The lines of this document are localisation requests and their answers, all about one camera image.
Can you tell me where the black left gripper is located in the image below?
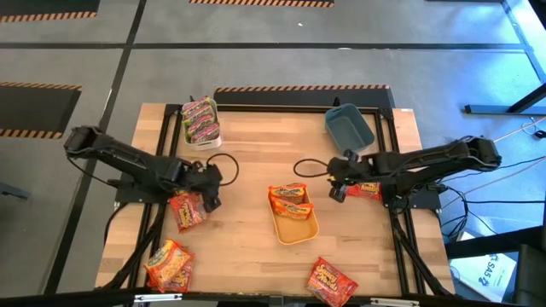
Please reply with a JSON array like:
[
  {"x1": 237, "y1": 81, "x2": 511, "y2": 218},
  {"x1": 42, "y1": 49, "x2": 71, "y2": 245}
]
[{"x1": 182, "y1": 161, "x2": 224, "y2": 214}]

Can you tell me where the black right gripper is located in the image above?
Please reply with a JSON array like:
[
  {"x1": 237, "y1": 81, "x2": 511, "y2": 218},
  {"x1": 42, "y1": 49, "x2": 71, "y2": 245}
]
[{"x1": 327, "y1": 149, "x2": 376, "y2": 204}]

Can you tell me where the red Saucy Noods pack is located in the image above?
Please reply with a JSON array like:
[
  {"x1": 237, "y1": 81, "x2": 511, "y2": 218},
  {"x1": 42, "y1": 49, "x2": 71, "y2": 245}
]
[
  {"x1": 345, "y1": 182, "x2": 383, "y2": 201},
  {"x1": 169, "y1": 191, "x2": 209, "y2": 234},
  {"x1": 305, "y1": 257, "x2": 359, "y2": 307},
  {"x1": 147, "y1": 253, "x2": 195, "y2": 294}
]

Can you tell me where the yellow plastic bin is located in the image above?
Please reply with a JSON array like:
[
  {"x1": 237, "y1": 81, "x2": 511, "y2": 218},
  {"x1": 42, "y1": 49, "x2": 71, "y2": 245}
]
[{"x1": 267, "y1": 183, "x2": 320, "y2": 246}]

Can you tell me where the white plastic bin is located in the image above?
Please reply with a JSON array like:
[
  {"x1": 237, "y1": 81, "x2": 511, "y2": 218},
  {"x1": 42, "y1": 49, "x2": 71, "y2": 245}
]
[{"x1": 182, "y1": 96, "x2": 223, "y2": 152}]

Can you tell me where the teal plastic bin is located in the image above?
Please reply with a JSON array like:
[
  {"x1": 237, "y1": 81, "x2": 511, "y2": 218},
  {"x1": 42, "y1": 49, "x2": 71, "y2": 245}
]
[{"x1": 324, "y1": 103, "x2": 375, "y2": 154}]

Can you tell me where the black hazard-striped floor mat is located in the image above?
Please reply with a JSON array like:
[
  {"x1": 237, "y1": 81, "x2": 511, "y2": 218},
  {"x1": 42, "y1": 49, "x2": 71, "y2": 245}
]
[
  {"x1": 0, "y1": 82, "x2": 82, "y2": 140},
  {"x1": 212, "y1": 84, "x2": 396, "y2": 110},
  {"x1": 189, "y1": 0, "x2": 336, "y2": 9},
  {"x1": 0, "y1": 0, "x2": 102, "y2": 25}
]

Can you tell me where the black furniture beam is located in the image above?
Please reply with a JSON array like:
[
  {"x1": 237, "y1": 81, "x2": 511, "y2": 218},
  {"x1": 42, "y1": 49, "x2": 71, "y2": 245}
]
[{"x1": 443, "y1": 224, "x2": 546, "y2": 260}]

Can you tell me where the white printed box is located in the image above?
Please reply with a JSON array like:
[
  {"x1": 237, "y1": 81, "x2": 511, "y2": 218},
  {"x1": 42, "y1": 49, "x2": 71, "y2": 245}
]
[{"x1": 450, "y1": 232, "x2": 520, "y2": 304}]

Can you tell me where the dark grey furniture foot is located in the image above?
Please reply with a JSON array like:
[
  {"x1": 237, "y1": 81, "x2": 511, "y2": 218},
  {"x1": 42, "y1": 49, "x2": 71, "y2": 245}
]
[{"x1": 0, "y1": 181, "x2": 33, "y2": 201}]

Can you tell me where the dark furniture block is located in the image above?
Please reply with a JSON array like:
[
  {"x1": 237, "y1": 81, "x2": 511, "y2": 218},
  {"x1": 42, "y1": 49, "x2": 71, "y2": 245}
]
[{"x1": 514, "y1": 242, "x2": 546, "y2": 307}]

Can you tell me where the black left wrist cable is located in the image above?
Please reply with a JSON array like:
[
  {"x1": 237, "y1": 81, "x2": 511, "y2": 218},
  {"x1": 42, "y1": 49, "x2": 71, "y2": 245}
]
[{"x1": 206, "y1": 152, "x2": 240, "y2": 187}]

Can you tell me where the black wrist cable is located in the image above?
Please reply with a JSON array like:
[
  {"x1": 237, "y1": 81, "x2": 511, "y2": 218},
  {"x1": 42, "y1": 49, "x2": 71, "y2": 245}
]
[
  {"x1": 206, "y1": 152, "x2": 240, "y2": 187},
  {"x1": 293, "y1": 158, "x2": 332, "y2": 178}
]

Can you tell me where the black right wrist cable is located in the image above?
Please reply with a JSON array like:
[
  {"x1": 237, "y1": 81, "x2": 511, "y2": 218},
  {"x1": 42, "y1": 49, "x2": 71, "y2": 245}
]
[{"x1": 293, "y1": 158, "x2": 332, "y2": 178}]

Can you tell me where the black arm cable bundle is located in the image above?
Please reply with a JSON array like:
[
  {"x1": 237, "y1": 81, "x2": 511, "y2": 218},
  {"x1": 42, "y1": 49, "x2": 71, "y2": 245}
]
[
  {"x1": 102, "y1": 203, "x2": 166, "y2": 291},
  {"x1": 392, "y1": 211, "x2": 451, "y2": 296}
]

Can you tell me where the black cable tangle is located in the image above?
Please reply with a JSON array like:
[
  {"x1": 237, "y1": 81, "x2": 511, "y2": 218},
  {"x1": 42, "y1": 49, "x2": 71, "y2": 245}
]
[{"x1": 439, "y1": 182, "x2": 473, "y2": 240}]

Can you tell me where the silver metal bracket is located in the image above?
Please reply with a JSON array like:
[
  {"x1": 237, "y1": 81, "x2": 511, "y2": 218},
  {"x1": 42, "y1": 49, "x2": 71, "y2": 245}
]
[
  {"x1": 133, "y1": 293, "x2": 183, "y2": 304},
  {"x1": 369, "y1": 297, "x2": 421, "y2": 307}
]

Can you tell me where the black metal desk frame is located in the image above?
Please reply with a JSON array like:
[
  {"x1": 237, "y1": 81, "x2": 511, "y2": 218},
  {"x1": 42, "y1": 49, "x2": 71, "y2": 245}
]
[{"x1": 464, "y1": 0, "x2": 546, "y2": 116}]

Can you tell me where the black floor cable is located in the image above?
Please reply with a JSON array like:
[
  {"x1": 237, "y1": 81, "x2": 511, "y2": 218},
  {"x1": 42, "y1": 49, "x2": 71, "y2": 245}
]
[
  {"x1": 501, "y1": 155, "x2": 546, "y2": 170},
  {"x1": 464, "y1": 199, "x2": 546, "y2": 205}
]

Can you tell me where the pale yellow cable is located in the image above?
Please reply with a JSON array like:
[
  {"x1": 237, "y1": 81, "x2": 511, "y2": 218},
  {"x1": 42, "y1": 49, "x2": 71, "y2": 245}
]
[{"x1": 494, "y1": 121, "x2": 546, "y2": 144}]

